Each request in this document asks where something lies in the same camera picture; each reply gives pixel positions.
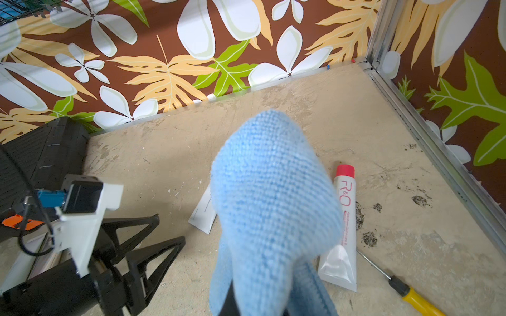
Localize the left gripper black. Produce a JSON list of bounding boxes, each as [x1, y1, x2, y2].
[[0, 214, 187, 316]]

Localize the white tube black cap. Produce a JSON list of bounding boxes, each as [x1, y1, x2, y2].
[[188, 186, 216, 234]]

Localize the blue microfiber cloth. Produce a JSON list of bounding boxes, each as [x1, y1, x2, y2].
[[210, 110, 343, 315]]

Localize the white tube pink cap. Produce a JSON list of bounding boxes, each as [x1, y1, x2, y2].
[[318, 165, 357, 292]]

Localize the black tool case orange latches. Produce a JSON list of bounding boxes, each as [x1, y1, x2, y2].
[[1, 118, 90, 221]]

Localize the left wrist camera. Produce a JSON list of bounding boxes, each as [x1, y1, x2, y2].
[[37, 175, 124, 278]]

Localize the black wire basket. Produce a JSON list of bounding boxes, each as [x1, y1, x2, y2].
[[0, 0, 63, 26]]

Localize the yellow handle screwdriver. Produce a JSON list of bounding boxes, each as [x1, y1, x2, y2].
[[357, 250, 445, 316]]

